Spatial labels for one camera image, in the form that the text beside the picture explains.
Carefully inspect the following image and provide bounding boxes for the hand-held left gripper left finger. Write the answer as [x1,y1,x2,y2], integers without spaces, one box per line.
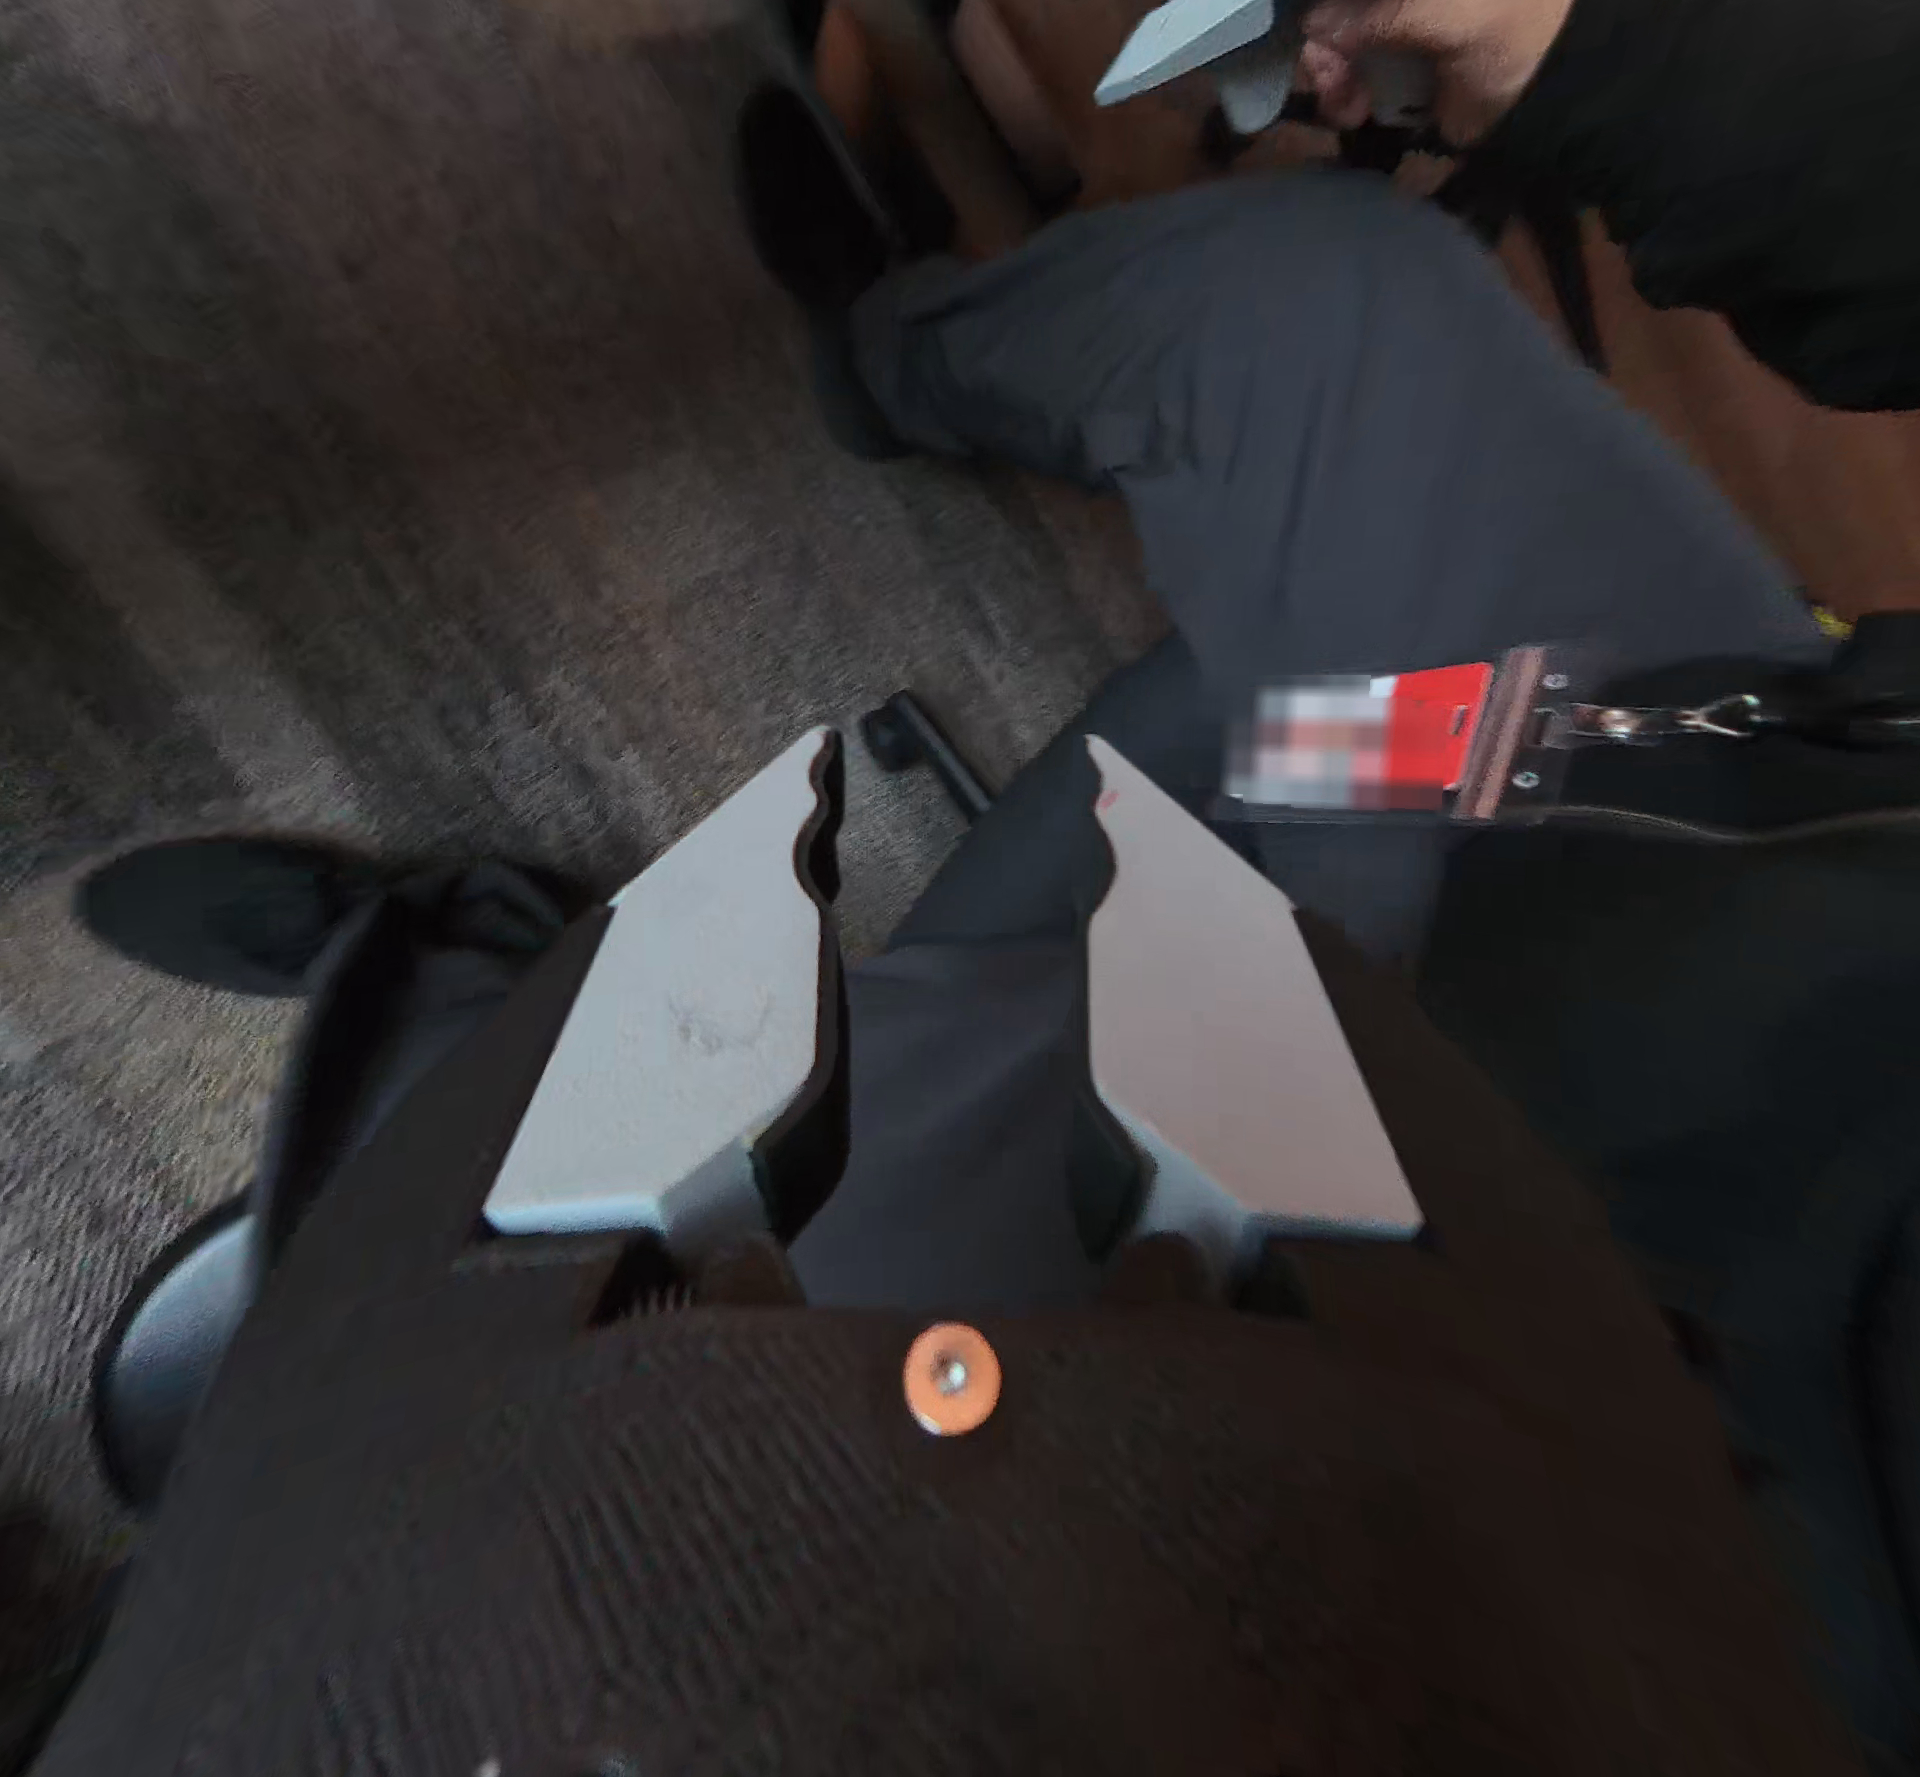
[479,724,859,1257]

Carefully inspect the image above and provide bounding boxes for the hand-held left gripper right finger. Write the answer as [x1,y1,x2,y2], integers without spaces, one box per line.
[1065,727,1425,1258]

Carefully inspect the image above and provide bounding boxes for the black lanyard with metal clip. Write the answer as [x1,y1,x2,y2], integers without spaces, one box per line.
[1532,681,1920,758]

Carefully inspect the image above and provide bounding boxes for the red badge card holder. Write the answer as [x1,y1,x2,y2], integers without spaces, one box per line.
[1220,649,1546,822]

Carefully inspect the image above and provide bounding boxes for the black metal desk leg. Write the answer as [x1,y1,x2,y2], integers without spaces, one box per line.
[735,0,1052,306]

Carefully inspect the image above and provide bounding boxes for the person's right hand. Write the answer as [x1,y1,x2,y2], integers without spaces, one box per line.
[1299,0,1594,147]

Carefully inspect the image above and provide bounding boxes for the person's right forearm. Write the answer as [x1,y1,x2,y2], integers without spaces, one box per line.
[1481,0,1920,417]

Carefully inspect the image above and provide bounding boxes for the person's grey trousers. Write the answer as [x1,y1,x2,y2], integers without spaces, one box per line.
[843,165,1839,1314]

